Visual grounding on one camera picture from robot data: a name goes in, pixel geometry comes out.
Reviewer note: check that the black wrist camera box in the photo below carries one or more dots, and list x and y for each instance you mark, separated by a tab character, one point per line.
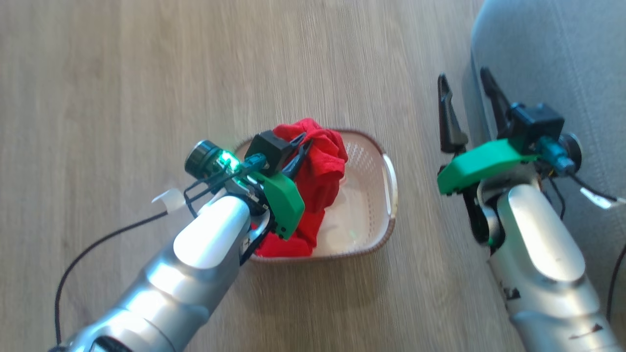
266	149
535	124

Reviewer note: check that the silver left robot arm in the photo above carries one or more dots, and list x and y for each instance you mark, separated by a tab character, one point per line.
195	264

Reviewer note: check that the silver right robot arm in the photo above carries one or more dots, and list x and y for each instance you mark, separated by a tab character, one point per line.
543	264

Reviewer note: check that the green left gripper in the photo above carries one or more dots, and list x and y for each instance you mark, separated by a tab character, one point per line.
283	200

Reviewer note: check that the red clothing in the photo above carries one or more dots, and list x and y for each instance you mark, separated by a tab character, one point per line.
320	171

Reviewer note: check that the grey fabric sofa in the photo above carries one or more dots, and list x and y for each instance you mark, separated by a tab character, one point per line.
562	73

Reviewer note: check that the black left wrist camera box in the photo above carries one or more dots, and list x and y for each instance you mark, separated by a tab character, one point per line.
266	149

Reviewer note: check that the cream perforated laundry basket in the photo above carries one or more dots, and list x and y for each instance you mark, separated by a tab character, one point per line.
362	195

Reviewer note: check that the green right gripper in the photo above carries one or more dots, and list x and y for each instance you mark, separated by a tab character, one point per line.
481	164

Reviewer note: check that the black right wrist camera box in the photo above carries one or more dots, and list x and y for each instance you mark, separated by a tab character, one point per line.
535	124

